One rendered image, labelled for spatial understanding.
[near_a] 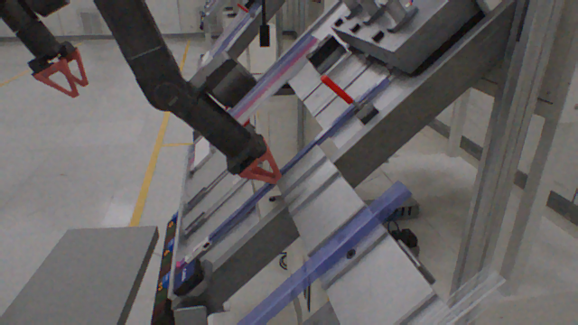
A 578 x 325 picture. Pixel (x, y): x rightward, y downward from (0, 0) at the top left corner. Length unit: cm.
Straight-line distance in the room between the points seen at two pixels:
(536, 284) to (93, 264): 100
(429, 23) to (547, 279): 65
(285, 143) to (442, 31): 160
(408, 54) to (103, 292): 78
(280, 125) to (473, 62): 158
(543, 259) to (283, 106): 141
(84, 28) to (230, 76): 917
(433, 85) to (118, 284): 77
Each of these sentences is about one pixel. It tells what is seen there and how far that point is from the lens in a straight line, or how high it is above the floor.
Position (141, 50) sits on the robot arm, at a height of 113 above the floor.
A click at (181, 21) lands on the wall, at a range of 938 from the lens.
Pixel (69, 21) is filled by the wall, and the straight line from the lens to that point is 980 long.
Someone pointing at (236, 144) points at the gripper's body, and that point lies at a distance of 63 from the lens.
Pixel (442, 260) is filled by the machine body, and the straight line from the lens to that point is 101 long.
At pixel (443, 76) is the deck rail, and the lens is 62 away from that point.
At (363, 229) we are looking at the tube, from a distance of 33.
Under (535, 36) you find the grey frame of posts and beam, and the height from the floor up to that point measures 115.
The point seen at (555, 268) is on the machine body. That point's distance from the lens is 110.
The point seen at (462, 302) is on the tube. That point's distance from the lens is 26.
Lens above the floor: 122
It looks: 26 degrees down
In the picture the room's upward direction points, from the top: straight up
